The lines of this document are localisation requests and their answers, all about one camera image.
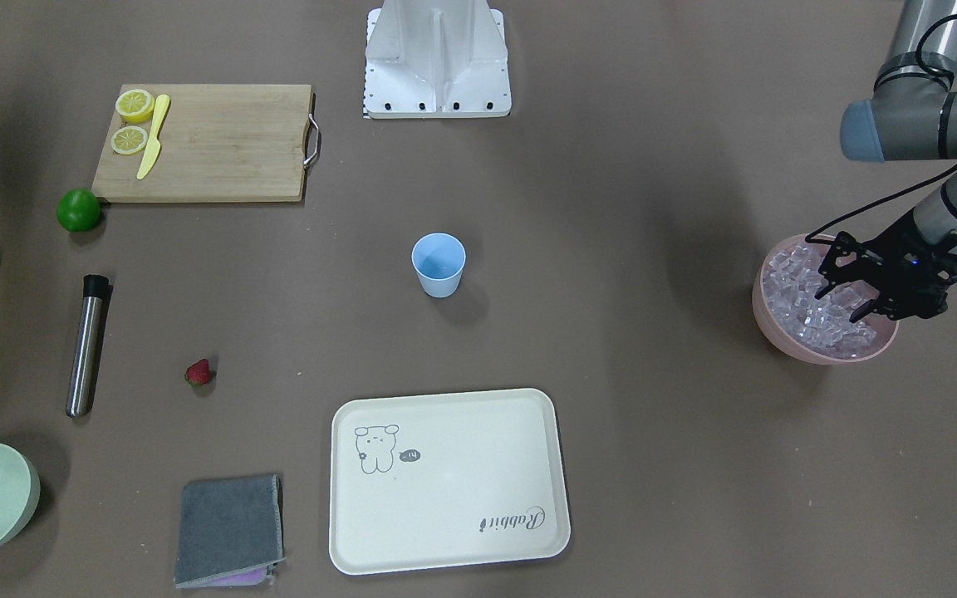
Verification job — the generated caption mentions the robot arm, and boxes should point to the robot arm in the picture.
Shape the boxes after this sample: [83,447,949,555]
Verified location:
[817,1,957,322]

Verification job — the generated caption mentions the cream rabbit tray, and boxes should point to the cream rabbit tray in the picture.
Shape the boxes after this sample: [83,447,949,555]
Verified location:
[329,389,572,576]

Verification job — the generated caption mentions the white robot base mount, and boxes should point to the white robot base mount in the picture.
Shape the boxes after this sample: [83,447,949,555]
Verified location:
[362,1,513,119]

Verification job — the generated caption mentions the red strawberry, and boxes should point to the red strawberry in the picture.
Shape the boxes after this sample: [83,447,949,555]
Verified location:
[184,359,215,387]

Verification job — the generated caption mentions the lemon slice lower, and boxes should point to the lemon slice lower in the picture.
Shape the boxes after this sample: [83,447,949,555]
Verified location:
[109,125,149,155]

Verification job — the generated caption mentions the wooden cutting board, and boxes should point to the wooden cutting board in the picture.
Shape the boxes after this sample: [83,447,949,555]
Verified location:
[91,83,320,203]

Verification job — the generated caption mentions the yellow plastic knife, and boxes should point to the yellow plastic knife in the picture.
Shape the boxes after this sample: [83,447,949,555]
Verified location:
[135,94,171,180]

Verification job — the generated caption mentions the lemon slice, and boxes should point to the lemon slice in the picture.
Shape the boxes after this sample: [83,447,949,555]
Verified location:
[109,125,149,155]
[115,88,155,125]

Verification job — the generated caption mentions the steel muddler black tip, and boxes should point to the steel muddler black tip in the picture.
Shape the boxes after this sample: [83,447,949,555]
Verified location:
[66,275,111,418]

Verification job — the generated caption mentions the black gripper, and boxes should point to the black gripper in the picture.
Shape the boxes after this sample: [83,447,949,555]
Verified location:
[814,214,957,323]

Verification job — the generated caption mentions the pink bowl of ice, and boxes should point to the pink bowl of ice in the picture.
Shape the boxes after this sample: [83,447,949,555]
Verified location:
[751,234,899,365]

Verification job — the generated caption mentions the light blue plastic cup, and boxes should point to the light blue plastic cup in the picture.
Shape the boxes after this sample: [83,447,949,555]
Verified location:
[411,232,467,299]

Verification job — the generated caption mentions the green lime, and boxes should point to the green lime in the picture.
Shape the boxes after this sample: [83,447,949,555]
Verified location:
[56,187,102,233]

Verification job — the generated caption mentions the folded grey cloth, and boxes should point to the folded grey cloth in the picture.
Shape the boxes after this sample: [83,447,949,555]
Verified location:
[174,473,284,590]

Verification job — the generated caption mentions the lemon slice upper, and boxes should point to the lemon slice upper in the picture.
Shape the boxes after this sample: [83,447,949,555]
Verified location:
[115,88,155,125]

